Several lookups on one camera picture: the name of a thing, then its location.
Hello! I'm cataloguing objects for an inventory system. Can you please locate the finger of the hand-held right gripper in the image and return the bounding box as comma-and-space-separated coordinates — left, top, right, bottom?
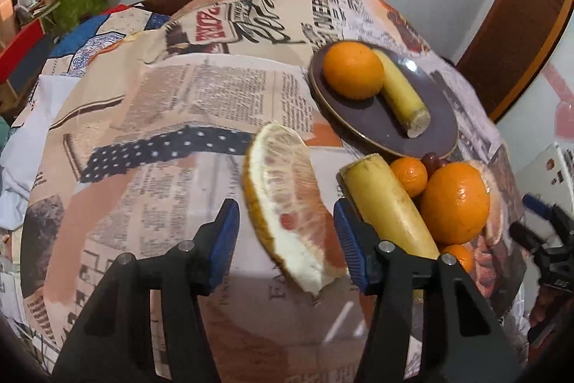
522, 193, 574, 240
509, 221, 545, 256

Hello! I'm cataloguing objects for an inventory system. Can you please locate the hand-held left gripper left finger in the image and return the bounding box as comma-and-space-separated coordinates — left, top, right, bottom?
53, 198, 240, 383

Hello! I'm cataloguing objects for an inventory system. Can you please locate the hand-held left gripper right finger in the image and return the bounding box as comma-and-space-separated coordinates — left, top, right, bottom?
333, 198, 523, 383

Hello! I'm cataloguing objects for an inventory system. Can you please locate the peeled pomelo wedge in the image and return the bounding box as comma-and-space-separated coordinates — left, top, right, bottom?
242, 121, 348, 296
471, 159, 505, 249

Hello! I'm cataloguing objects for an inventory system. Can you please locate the banana piece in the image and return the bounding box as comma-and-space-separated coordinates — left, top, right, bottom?
372, 48, 431, 139
338, 153, 441, 262

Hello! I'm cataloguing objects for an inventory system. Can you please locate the small mandarin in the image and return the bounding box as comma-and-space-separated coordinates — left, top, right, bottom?
442, 244, 475, 274
389, 157, 429, 199

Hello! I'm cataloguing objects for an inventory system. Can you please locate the orange with black sticker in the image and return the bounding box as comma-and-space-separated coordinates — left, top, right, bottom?
420, 162, 491, 244

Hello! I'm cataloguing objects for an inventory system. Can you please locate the dark red grape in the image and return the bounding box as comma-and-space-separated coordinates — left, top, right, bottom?
420, 152, 449, 177

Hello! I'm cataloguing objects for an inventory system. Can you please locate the dark purple plate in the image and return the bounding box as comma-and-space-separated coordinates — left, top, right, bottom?
308, 43, 459, 162

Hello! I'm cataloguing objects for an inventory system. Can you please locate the newspaper print tablecloth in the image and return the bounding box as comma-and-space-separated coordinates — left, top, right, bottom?
20, 0, 527, 383

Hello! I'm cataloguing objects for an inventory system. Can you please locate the brown wooden door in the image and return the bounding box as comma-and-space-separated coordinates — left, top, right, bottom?
455, 0, 574, 123

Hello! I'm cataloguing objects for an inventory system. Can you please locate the white cloth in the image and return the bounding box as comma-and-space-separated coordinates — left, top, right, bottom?
0, 73, 72, 226

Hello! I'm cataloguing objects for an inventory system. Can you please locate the wooden bed footboard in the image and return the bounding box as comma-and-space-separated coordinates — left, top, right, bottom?
105, 0, 204, 22

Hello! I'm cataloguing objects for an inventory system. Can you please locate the blue patchwork blanket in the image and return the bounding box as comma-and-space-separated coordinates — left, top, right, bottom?
40, 4, 173, 76

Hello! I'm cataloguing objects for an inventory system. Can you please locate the green fabric bag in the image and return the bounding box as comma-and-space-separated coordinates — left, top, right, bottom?
40, 0, 110, 31

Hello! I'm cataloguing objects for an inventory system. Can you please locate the red box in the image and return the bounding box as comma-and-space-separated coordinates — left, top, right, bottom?
0, 17, 48, 81

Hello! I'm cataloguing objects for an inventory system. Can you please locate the white fan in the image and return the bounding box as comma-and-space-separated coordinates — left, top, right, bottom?
13, 0, 41, 22

